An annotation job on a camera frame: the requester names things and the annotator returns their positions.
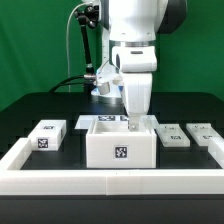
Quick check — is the white cabinet door panel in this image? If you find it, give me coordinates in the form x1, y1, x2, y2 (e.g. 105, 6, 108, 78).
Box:
186, 123, 219, 146
156, 124, 190, 147

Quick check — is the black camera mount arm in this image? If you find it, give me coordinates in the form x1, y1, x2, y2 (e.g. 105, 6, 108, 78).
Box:
74, 3, 99, 80

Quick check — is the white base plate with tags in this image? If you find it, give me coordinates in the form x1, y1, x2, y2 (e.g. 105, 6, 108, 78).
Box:
75, 115, 159, 130

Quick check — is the black cables bundle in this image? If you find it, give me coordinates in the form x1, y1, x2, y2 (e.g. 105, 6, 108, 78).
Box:
48, 75, 98, 94

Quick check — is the white cabinet top block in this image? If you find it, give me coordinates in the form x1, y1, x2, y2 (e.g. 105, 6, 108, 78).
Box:
28, 120, 67, 151

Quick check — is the white cabinet body box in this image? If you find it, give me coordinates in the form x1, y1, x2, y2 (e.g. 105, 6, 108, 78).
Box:
86, 120, 157, 169

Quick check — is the white cable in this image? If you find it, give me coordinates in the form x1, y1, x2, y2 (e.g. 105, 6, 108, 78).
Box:
65, 2, 88, 94

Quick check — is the white U-shaped workspace frame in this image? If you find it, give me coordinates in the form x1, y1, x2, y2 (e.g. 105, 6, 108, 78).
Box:
0, 138, 224, 195

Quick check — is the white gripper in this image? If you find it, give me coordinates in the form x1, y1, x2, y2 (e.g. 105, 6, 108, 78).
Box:
121, 73, 152, 131

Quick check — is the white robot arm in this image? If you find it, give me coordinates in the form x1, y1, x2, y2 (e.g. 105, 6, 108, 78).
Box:
94, 0, 187, 131

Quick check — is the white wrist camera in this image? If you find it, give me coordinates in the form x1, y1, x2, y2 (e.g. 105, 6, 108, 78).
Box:
95, 60, 120, 97

